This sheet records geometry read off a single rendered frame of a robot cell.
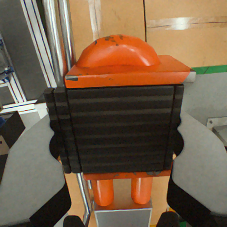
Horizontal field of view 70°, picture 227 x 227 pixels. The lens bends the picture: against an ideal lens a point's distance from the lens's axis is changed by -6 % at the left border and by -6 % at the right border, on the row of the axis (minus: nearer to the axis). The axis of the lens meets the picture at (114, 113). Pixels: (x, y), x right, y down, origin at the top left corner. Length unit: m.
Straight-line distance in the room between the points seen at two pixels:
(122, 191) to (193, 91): 1.45
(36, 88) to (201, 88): 1.32
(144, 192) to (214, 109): 1.64
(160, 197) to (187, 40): 0.67
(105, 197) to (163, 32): 0.73
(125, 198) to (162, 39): 0.71
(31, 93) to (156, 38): 0.92
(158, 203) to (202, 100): 1.15
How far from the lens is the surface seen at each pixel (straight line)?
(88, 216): 0.23
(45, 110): 0.89
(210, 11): 0.90
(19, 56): 1.28
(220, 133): 1.81
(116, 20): 0.79
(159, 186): 0.66
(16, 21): 1.25
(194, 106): 1.68
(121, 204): 0.20
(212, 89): 1.69
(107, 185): 0.17
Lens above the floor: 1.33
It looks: 61 degrees down
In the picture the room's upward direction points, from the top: 177 degrees clockwise
